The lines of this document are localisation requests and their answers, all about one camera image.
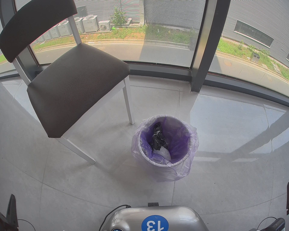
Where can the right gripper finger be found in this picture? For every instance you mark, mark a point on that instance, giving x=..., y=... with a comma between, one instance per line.
x=287, y=198

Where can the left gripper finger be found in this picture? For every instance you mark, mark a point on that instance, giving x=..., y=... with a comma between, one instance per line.
x=12, y=216

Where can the purple plastic bag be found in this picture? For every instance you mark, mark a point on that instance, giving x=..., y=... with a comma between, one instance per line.
x=178, y=139

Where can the white printed wrapper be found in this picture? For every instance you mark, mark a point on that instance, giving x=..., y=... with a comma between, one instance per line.
x=162, y=153

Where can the black plastic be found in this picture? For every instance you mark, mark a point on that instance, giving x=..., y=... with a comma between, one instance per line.
x=159, y=139

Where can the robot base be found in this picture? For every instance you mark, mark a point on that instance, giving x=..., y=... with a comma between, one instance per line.
x=135, y=218

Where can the white trash bin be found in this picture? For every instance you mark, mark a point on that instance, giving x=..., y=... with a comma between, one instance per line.
x=158, y=171

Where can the dark grey white-legged chair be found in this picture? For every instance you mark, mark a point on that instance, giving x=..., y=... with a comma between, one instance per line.
x=74, y=85

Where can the window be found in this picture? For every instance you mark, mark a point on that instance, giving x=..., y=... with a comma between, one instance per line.
x=203, y=67

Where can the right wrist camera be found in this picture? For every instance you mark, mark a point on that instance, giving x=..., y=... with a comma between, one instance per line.
x=276, y=225

